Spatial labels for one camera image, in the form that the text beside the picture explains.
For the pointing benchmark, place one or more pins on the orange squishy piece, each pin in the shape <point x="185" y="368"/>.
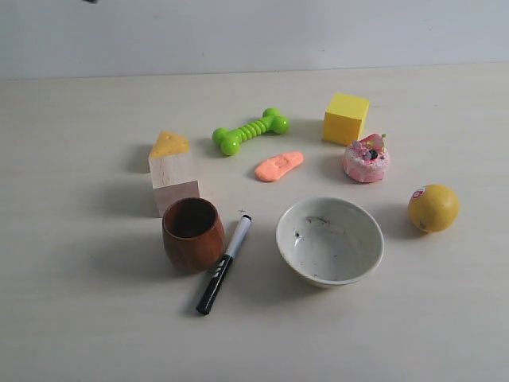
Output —
<point x="274" y="168"/>

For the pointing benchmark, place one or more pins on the black and white marker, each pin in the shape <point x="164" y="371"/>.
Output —
<point x="206" y="302"/>

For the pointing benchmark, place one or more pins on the yellow cheese wedge toy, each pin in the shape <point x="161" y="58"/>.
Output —
<point x="167" y="144"/>

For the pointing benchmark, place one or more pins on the yellow cube block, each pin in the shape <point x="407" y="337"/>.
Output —
<point x="344" y="119"/>

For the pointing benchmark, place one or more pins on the light wooden block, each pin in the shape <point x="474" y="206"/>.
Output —
<point x="173" y="178"/>

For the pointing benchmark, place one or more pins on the yellow lemon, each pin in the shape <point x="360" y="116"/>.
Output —
<point x="433" y="208"/>

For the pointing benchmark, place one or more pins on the brown wooden cup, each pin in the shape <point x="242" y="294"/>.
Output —
<point x="193" y="234"/>

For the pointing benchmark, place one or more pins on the green bone dog toy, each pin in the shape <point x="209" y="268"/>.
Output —
<point x="229" y="141"/>

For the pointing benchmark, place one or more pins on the pink toy cake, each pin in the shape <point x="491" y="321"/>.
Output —
<point x="367" y="160"/>

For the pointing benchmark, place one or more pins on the white ceramic bowl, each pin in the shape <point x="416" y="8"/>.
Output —
<point x="329" y="242"/>

